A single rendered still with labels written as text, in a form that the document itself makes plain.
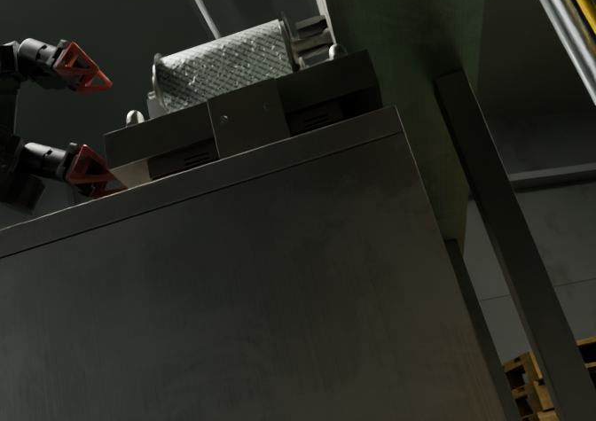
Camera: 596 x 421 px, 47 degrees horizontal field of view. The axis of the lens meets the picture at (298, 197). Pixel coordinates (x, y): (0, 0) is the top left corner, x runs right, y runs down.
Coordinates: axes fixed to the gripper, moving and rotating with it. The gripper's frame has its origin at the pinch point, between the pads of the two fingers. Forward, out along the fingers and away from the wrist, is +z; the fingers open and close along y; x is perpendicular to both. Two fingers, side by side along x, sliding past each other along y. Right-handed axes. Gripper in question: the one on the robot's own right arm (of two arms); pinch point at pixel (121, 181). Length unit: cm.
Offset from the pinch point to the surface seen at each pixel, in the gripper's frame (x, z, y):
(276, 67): 27.1, 20.2, 0.7
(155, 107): 28.6, -19.7, -32.8
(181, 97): 17.8, 4.9, 0.6
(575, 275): 137, 126, -442
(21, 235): -17.4, 6.0, 26.3
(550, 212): 184, 99, -443
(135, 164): -2.3, 13.3, 19.6
